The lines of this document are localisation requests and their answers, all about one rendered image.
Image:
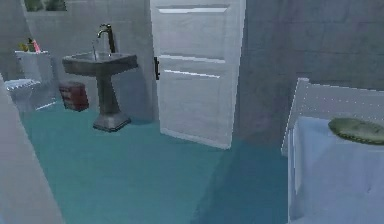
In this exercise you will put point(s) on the grey pedestal sink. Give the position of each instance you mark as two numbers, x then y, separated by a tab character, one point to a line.
106	86

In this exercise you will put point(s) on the window with green view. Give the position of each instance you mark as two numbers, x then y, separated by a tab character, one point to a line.
45	5

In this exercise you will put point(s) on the dark metal faucet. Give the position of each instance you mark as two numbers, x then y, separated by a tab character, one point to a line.
110	38

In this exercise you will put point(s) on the white toilet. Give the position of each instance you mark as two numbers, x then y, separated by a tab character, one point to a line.
30	80

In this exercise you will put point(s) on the white panelled room door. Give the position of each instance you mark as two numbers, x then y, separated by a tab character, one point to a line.
196	76

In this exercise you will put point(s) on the pink bottle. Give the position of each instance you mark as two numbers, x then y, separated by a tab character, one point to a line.
35	46

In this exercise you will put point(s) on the green oval soap dish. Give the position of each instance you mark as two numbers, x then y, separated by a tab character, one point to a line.
358	130

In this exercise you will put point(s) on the red ribbed bin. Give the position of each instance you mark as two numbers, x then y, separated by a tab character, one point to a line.
74	96

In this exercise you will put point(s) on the white bathtub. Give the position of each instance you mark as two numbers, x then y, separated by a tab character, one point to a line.
333	166

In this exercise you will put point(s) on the yellow small object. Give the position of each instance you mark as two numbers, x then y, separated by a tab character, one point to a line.
23	46

